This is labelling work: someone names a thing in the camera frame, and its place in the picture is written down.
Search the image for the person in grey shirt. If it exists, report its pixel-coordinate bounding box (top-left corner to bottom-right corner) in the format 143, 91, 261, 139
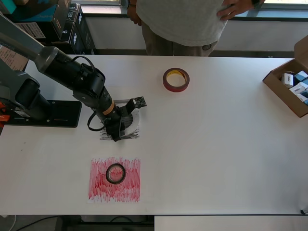
136, 0, 228, 57

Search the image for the black box with grid pattern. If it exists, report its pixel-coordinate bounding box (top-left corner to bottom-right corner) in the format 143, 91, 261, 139
16, 22, 46, 39

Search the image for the black floor cable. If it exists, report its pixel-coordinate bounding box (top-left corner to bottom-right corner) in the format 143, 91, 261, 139
14, 215, 60, 231

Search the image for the small black box white text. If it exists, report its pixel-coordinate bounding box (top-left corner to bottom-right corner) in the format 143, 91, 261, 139
65, 2, 81, 21

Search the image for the tall GX760A cardboard box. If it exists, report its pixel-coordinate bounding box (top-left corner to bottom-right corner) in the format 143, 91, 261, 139
0, 44, 27, 72

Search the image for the red tape roll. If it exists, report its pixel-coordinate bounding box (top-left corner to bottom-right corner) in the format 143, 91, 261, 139
162, 67, 191, 92

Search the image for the white tape roll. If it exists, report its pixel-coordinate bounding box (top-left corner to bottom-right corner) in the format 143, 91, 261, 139
125, 108, 141, 137

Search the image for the black box with teal script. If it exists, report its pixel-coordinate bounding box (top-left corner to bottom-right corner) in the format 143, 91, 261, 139
4, 0, 72, 24

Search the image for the red scribbled paper sheet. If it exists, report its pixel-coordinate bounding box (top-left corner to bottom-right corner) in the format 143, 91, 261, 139
87, 156, 141, 204

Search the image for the person right hand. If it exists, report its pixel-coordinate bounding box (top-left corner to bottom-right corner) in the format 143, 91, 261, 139
127, 6, 142, 26

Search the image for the black AOC box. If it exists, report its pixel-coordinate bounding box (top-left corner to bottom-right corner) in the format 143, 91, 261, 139
69, 11, 97, 55
36, 21, 76, 49

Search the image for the person left hand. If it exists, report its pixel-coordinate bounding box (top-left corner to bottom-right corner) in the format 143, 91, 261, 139
216, 0, 253, 21

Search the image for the black table frame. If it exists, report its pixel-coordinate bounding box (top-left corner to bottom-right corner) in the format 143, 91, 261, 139
57, 215, 154, 231

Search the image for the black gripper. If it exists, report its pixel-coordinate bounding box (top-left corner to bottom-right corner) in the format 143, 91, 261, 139
104, 109, 134, 142

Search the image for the black scribbled paper sheet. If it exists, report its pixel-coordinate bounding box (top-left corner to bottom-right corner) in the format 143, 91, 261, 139
99, 98, 141, 141

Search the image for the white side table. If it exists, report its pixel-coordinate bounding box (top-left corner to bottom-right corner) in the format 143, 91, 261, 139
154, 215, 308, 231

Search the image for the white floor cable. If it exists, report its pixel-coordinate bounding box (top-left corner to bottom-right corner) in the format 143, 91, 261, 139
0, 213, 17, 231

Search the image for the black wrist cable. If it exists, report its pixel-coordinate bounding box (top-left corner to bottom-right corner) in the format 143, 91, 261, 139
72, 55, 108, 132

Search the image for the white and blue small carton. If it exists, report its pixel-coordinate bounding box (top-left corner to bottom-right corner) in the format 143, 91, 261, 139
296, 89, 308, 105
288, 81, 308, 95

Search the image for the open cardboard box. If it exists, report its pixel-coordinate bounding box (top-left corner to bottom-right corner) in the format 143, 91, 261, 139
262, 35, 308, 118

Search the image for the black tape roll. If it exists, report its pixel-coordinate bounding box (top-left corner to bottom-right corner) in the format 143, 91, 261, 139
105, 163, 127, 185

